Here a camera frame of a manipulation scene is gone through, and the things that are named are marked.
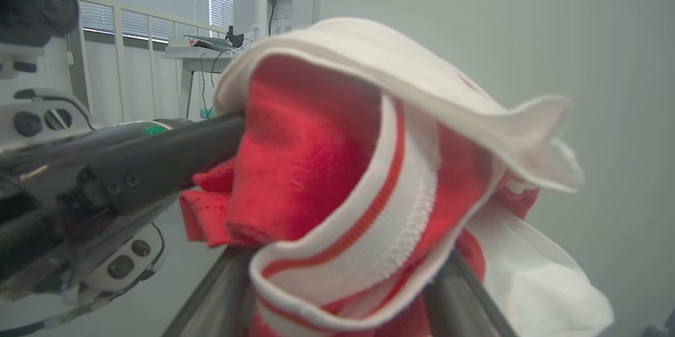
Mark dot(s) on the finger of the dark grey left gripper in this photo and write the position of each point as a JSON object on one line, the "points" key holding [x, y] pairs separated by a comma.
{"points": [[174, 155], [105, 139]]}

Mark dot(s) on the white and grey left gripper body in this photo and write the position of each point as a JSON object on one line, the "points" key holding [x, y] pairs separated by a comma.
{"points": [[47, 231]]}

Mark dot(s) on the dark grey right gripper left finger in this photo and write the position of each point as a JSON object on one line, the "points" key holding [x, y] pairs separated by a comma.
{"points": [[211, 300]]}

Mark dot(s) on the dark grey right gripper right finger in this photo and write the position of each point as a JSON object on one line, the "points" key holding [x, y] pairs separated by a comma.
{"points": [[464, 300]]}

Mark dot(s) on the red jersey with white trim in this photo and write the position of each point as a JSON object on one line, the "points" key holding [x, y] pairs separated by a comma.
{"points": [[369, 179]]}

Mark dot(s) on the white metal railing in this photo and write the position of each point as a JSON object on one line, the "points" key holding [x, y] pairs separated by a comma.
{"points": [[137, 52]]}

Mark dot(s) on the white table with equipment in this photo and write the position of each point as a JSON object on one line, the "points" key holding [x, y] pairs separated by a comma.
{"points": [[198, 57]]}

